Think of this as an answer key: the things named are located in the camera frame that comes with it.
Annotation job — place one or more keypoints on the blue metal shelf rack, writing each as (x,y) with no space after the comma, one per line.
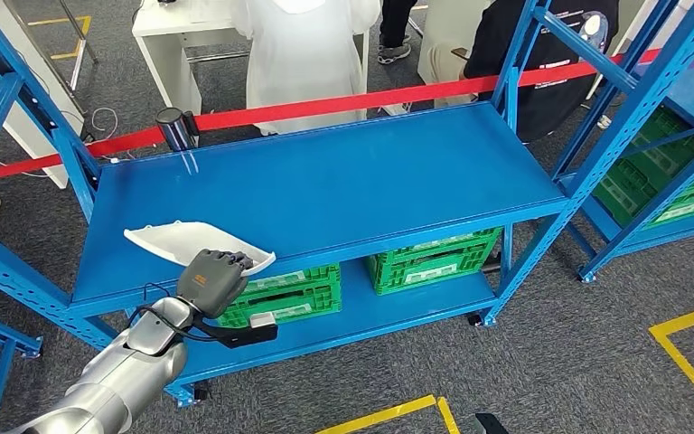
(622,238)
(6,333)
(383,174)

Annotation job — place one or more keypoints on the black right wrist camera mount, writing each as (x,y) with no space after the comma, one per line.
(490,424)

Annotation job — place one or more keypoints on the white table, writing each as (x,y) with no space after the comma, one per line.
(167,72)

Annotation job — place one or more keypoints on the red barrier tape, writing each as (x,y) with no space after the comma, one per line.
(335,106)

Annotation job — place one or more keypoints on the white curved plastic part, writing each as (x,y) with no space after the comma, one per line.
(185,242)

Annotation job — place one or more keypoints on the chrome metal frame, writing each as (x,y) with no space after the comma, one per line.
(76,63)

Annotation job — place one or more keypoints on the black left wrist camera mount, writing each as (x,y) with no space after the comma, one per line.
(245,335)

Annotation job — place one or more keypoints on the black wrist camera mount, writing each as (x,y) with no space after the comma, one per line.
(245,335)
(490,424)

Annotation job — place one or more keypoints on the white cabinet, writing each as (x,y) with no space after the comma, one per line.
(440,18)

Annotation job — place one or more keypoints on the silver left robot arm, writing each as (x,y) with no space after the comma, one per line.
(119,371)

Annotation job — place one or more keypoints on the white power strip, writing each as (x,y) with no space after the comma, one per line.
(396,109)

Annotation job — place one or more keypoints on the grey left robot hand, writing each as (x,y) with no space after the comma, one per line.
(212,281)

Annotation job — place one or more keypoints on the black barrier post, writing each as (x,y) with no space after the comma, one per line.
(173,129)

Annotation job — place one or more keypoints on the black mobile phone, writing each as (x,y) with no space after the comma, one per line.
(461,54)

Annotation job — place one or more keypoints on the white panel board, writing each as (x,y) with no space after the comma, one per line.
(38,138)

